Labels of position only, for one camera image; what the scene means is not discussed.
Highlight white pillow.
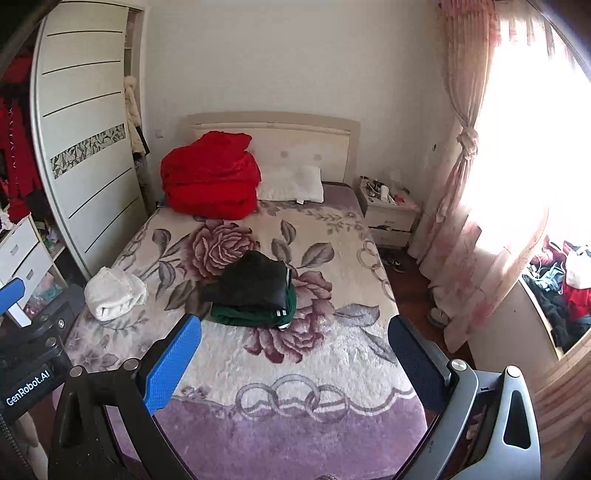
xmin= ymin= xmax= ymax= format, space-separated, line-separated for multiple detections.
xmin=257 ymin=165 xmax=325 ymax=204

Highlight folded white towel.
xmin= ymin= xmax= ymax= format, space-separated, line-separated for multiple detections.
xmin=84 ymin=267 xmax=148 ymax=322

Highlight pink floral curtain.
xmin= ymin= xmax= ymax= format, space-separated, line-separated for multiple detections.
xmin=409 ymin=0 xmax=591 ymax=352

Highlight green striped folded pants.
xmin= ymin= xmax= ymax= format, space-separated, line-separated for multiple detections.
xmin=210 ymin=268 xmax=296 ymax=330

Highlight pale wooden cabinet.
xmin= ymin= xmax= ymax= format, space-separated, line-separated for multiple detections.
xmin=466 ymin=272 xmax=591 ymax=462

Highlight white nightstand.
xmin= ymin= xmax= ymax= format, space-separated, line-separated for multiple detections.
xmin=355 ymin=175 xmax=422 ymax=248

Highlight red hanging coat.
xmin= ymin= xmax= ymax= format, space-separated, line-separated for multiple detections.
xmin=0 ymin=99 xmax=42 ymax=222

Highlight white sliding wardrobe door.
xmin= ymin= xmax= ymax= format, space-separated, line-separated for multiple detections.
xmin=30 ymin=0 xmax=148 ymax=282

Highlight cream hanging garment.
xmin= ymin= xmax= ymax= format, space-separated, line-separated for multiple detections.
xmin=122 ymin=76 xmax=148 ymax=155

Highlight white open wardrobe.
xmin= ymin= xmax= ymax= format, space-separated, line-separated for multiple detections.
xmin=0 ymin=0 xmax=148 ymax=333

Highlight dark shoes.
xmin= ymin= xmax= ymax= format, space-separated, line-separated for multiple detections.
xmin=381 ymin=249 xmax=404 ymax=274

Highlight white wardrobe drawer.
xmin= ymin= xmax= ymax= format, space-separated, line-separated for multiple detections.
xmin=9 ymin=251 xmax=54 ymax=305
xmin=0 ymin=217 xmax=40 ymax=273

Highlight pile of pastel clothes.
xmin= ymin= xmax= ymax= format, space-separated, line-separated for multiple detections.
xmin=23 ymin=272 xmax=65 ymax=315

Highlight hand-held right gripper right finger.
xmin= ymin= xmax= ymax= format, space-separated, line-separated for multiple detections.
xmin=388 ymin=316 xmax=542 ymax=480

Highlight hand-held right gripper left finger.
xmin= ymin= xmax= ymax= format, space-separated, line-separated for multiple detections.
xmin=48 ymin=314 xmax=202 ymax=480

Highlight pile of mixed clothes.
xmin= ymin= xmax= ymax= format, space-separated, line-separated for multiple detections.
xmin=524 ymin=235 xmax=591 ymax=356

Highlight cluster of small toiletries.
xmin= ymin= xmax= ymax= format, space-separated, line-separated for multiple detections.
xmin=359 ymin=174 xmax=411 ymax=204

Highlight beige bed headboard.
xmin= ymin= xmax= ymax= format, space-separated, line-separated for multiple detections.
xmin=179 ymin=112 xmax=361 ymax=195

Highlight bed with purple mattress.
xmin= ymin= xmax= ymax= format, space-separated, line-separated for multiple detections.
xmin=65 ymin=112 xmax=430 ymax=480

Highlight floral plush blanket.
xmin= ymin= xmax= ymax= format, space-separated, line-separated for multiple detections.
xmin=65 ymin=198 xmax=428 ymax=480

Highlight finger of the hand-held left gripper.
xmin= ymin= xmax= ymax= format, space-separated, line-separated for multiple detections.
xmin=0 ymin=277 xmax=25 ymax=326
xmin=25 ymin=285 xmax=87 ymax=365

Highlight red folded quilt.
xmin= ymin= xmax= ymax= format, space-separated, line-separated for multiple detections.
xmin=160 ymin=131 xmax=262 ymax=221

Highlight black leather jacket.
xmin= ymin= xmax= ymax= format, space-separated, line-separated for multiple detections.
xmin=202 ymin=250 xmax=289 ymax=311

